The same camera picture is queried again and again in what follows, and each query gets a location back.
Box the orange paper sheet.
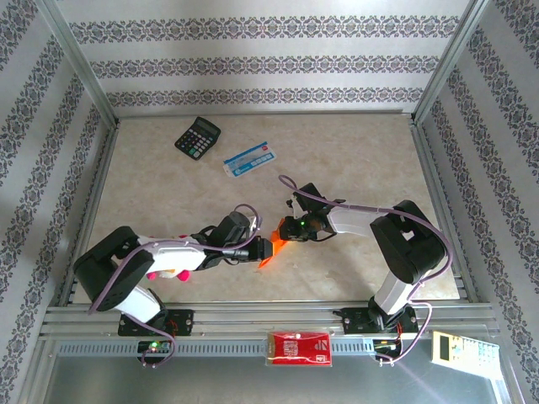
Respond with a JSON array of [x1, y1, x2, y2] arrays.
[[257, 217, 292, 271]]

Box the white plush toy pink paws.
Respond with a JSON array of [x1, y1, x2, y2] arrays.
[[146, 233, 191, 282]]

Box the blue and white ticket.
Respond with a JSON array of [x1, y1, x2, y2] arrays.
[[222, 141, 278, 178]]

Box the red packet in clear sleeve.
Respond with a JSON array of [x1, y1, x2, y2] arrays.
[[264, 330, 334, 368]]

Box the small circuit board green light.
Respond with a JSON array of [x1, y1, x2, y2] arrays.
[[137, 339, 173, 355]]

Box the black calculator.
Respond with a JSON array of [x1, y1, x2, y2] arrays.
[[173, 116, 222, 162]]

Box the white remote control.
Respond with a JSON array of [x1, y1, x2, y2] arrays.
[[431, 330, 501, 382]]

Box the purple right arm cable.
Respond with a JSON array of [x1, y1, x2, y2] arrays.
[[278, 174, 454, 366]]

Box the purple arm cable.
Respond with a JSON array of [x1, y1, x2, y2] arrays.
[[87, 204, 263, 369], [278, 174, 454, 366]]

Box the aluminium mounting rail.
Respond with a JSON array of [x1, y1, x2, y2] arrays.
[[40, 300, 500, 338]]

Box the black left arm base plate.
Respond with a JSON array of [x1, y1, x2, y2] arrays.
[[117, 309, 195, 337]]

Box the grey slotted cable duct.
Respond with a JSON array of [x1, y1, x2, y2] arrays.
[[54, 338, 435, 358]]

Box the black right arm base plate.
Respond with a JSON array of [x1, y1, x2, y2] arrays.
[[339, 306, 420, 336]]

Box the aluminium back rail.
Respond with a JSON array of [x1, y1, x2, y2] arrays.
[[113, 109, 418, 120]]

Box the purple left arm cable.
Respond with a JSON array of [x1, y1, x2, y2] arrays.
[[87, 204, 263, 369]]

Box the aluminium side rail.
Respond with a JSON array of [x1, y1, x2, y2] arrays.
[[408, 115, 481, 304], [56, 120, 121, 307]]

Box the aluminium frame post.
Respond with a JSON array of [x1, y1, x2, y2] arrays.
[[412, 0, 496, 125], [35, 0, 119, 127]]

